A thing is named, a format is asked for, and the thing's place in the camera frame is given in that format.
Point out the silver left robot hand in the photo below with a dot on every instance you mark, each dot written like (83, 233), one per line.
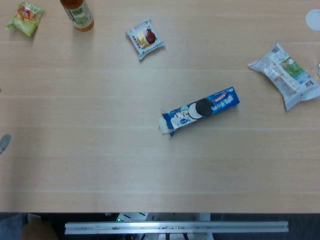
(4, 142)

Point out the blue Oreo cookie box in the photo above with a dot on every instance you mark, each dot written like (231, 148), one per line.
(220, 102)

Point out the green snack packet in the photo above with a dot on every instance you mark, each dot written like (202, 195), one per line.
(25, 18)

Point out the amber tea bottle green label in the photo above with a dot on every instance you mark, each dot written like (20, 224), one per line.
(79, 15)

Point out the white ice cream picture packet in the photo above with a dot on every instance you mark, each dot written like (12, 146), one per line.
(145, 37)

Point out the white round table grommet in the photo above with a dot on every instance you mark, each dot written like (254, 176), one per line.
(314, 18)

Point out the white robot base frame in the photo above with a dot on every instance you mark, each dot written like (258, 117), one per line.
(150, 216)

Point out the aluminium extrusion rail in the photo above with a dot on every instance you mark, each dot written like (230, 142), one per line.
(175, 227)

